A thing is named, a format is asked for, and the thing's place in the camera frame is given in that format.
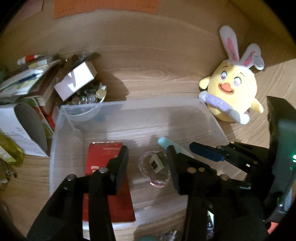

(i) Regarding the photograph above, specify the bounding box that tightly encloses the clear plastic storage bin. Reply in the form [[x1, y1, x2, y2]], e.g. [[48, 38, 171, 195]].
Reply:
[[49, 97, 229, 240]]

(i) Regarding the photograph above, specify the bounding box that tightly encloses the white bowl of trinkets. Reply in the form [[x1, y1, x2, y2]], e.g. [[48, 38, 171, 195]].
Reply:
[[58, 78, 107, 122]]

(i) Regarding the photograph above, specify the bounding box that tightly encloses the light blue tube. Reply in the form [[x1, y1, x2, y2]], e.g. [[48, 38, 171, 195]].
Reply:
[[158, 137, 194, 158]]

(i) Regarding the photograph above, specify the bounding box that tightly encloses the yellow green spray bottle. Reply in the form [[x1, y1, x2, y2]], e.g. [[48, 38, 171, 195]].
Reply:
[[0, 132, 24, 167]]

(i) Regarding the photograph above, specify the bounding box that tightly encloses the yellow chick plush toy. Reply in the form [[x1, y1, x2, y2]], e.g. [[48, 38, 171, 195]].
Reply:
[[198, 26, 264, 125]]

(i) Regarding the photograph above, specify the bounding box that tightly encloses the white folded paper box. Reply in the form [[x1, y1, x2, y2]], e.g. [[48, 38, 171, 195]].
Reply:
[[1, 103, 48, 157]]

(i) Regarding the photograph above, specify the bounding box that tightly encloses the stack of books and papers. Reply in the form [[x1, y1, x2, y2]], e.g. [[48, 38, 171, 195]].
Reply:
[[1, 59, 62, 137]]

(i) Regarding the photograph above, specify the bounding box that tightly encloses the orange sticky note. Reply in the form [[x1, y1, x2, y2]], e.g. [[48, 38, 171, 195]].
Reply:
[[53, 0, 159, 19]]

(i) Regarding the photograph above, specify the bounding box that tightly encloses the small white cardboard box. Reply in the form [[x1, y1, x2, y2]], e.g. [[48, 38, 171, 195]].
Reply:
[[54, 61, 97, 101]]

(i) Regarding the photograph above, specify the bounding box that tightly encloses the red white glue pen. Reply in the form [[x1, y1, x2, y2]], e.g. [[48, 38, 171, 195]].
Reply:
[[16, 55, 44, 66]]

